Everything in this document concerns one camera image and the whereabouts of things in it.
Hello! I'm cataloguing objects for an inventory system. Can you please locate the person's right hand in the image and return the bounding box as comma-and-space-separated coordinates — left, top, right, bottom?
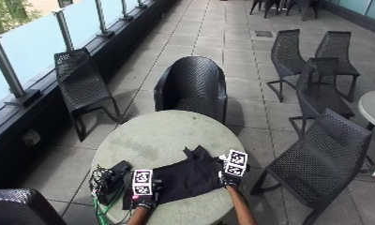
217, 155, 251, 189

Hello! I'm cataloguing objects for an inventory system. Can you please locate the person's left hand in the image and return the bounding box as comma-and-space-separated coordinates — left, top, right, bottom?
129, 178, 164, 210

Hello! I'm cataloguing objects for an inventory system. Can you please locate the black cloth garment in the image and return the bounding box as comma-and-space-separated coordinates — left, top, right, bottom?
121, 144, 227, 211

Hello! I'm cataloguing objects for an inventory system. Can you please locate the right white marker cube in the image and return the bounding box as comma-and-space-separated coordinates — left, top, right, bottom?
223, 149, 248, 178

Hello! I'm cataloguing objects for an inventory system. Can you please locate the white marker cube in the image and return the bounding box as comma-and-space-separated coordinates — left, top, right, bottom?
131, 169, 155, 197
223, 149, 248, 178

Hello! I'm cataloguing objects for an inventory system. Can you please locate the left white marker cube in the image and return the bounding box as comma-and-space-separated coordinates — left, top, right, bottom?
131, 169, 155, 197

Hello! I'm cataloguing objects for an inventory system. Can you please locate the black electronic device box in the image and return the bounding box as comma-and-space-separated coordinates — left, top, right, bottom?
96, 159, 133, 206

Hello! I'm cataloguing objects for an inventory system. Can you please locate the round grey table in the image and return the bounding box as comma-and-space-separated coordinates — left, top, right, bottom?
89, 109, 247, 225

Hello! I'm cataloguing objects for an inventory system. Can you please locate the black perforated chair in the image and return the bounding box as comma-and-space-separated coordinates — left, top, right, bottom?
265, 28, 308, 103
287, 56, 357, 137
52, 47, 125, 143
313, 30, 361, 103
248, 108, 375, 225

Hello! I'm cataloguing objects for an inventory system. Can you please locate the black woven tub armchair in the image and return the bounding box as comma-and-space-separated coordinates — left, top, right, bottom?
0, 187, 69, 225
152, 55, 228, 126

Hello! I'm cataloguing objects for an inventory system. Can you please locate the glass balustrade with metal posts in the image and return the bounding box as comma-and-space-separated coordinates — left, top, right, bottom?
0, 0, 177, 120

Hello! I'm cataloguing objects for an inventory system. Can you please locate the group of black chairs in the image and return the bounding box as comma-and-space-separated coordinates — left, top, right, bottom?
248, 0, 323, 23

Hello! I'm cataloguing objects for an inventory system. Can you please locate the green cable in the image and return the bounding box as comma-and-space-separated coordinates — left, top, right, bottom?
89, 184, 127, 225

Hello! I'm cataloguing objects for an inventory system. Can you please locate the black cable bundle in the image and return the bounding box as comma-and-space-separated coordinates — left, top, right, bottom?
88, 166, 113, 201

